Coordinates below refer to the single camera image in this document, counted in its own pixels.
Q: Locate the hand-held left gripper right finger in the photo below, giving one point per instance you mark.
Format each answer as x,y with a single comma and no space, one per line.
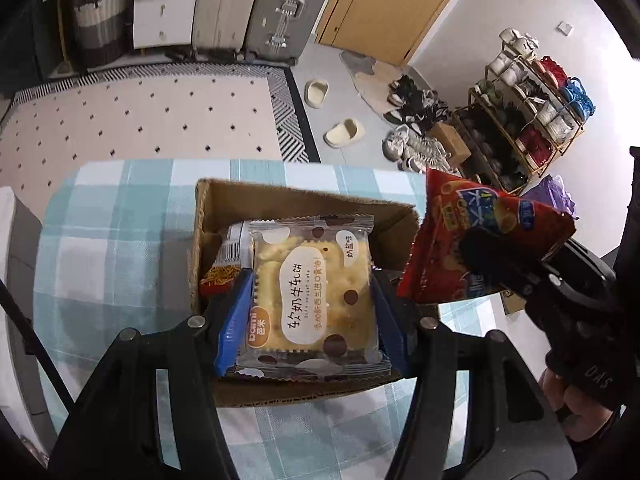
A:
392,325

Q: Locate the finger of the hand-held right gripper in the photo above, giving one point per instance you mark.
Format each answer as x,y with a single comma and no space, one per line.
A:
587,262
482,255

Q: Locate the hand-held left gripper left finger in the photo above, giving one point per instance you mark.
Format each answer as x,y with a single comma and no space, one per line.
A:
235,330

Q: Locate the red triangular snack packet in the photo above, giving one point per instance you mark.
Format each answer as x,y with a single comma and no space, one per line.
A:
440,240

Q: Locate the orange noodle snack packet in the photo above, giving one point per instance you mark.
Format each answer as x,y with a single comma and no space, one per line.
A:
225,260

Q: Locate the yellow cracker packet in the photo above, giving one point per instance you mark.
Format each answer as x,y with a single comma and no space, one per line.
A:
310,300

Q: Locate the person's right hand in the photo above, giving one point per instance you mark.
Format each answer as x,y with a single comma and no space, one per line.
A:
580,415

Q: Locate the purple plastic bag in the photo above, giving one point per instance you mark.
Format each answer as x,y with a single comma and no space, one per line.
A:
545,192

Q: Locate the bamboo shoe rack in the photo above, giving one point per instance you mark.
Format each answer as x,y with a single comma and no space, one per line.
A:
530,160

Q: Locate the wooden shoe rack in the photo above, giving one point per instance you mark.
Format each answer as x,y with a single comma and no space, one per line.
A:
535,145

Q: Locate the small brown cardboard box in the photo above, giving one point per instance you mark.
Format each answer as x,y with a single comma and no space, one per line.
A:
450,137

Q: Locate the pile of sneakers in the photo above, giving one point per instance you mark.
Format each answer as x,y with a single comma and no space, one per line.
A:
415,105

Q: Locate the cream slipper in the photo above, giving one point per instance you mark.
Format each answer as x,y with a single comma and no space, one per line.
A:
317,94
345,132

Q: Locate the grey oval doormat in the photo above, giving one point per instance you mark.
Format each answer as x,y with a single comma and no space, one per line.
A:
362,67

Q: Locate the patterned floor rug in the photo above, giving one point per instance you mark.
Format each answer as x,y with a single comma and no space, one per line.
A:
150,120

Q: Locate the tan wooden door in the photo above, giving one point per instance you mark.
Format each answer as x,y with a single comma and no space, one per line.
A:
390,5

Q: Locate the silver suitcase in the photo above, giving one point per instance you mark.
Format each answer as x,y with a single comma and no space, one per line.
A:
290,10

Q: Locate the beige suitcase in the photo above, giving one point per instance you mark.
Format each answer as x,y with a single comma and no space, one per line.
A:
225,5

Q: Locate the white drawer desk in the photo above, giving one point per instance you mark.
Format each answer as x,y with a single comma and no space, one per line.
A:
160,10

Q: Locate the woven laundry basket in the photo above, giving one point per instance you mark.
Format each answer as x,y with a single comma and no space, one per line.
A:
100,25

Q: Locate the white light switch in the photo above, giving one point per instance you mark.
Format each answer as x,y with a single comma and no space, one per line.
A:
565,27

